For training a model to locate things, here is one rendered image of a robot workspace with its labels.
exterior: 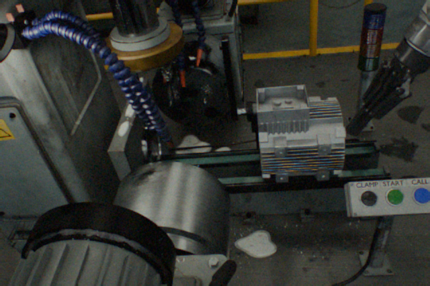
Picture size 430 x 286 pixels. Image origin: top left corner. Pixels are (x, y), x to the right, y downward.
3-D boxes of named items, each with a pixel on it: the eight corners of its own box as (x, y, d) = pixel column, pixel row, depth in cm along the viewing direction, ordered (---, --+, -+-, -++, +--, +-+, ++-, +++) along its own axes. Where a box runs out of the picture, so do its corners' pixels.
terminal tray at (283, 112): (259, 136, 94) (256, 113, 90) (257, 111, 102) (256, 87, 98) (309, 133, 93) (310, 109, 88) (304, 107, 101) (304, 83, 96)
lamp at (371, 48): (361, 58, 114) (363, 45, 112) (357, 49, 119) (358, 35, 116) (382, 56, 114) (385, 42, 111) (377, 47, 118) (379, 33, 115)
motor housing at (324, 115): (263, 192, 101) (258, 135, 89) (261, 144, 115) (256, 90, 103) (342, 188, 98) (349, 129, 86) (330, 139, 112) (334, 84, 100)
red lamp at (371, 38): (363, 45, 112) (365, 30, 109) (358, 35, 116) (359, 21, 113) (385, 42, 111) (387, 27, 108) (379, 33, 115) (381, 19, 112)
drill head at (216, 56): (157, 146, 122) (136, 77, 106) (174, 78, 153) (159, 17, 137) (236, 140, 119) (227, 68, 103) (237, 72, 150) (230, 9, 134)
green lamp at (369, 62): (360, 72, 117) (361, 58, 114) (355, 62, 122) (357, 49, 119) (380, 70, 117) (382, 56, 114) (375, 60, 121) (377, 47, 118)
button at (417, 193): (412, 204, 76) (416, 203, 74) (410, 188, 77) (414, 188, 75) (428, 203, 76) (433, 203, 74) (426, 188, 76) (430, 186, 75)
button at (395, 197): (386, 205, 77) (389, 205, 75) (384, 190, 77) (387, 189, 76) (402, 204, 76) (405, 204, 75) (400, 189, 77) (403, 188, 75)
